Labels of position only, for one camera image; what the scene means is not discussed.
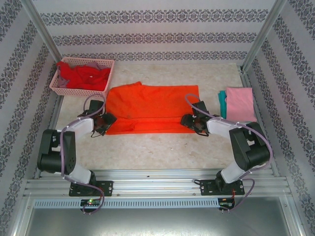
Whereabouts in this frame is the orange t-shirt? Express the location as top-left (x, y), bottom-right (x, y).
top-left (105, 81), bottom-right (199, 136)

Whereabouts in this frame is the teal folded t-shirt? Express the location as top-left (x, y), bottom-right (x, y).
top-left (218, 90), bottom-right (228, 117)

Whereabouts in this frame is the pink plastic basket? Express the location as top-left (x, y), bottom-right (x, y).
top-left (49, 57), bottom-right (116, 99)

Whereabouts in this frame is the pink folded t-shirt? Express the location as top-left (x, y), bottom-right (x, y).
top-left (225, 86), bottom-right (258, 122)

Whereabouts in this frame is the red t-shirt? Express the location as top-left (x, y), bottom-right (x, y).
top-left (56, 61), bottom-right (111, 91)

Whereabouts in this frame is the grey sheet metal shelf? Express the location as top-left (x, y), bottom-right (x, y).
top-left (14, 207), bottom-right (303, 236)

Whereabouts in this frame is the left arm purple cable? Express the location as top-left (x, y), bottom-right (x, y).
top-left (59, 94), bottom-right (107, 216)

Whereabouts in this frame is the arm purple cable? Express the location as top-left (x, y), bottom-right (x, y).
top-left (184, 93), bottom-right (274, 213)
top-left (59, 94), bottom-right (107, 216)

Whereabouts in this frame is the left aluminium side rail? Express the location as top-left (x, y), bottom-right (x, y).
top-left (33, 94), bottom-right (63, 179)

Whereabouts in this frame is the aluminium side rail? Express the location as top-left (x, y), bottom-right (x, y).
top-left (240, 70), bottom-right (281, 177)
top-left (33, 94), bottom-right (63, 179)

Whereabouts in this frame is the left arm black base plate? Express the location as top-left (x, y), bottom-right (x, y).
top-left (68, 180), bottom-right (114, 197)

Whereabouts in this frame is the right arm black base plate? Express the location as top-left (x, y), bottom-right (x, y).
top-left (199, 178), bottom-right (246, 197)

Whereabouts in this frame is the aluminium mounting rail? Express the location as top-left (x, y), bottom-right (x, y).
top-left (23, 168), bottom-right (292, 197)

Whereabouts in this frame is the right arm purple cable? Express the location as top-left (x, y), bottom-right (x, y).
top-left (184, 93), bottom-right (274, 213)

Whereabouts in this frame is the right aluminium side rail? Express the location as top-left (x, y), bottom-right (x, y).
top-left (240, 70), bottom-right (281, 177)

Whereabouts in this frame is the slotted grey cable duct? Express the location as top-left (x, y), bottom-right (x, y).
top-left (33, 198), bottom-right (220, 208)

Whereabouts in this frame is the left aluminium frame post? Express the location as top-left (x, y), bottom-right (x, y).
top-left (21, 0), bottom-right (63, 74)

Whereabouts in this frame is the aluminium frame post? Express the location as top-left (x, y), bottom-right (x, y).
top-left (21, 0), bottom-right (63, 74)
top-left (240, 0), bottom-right (287, 72)

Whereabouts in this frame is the right aluminium frame post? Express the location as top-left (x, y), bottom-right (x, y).
top-left (240, 0), bottom-right (287, 72)

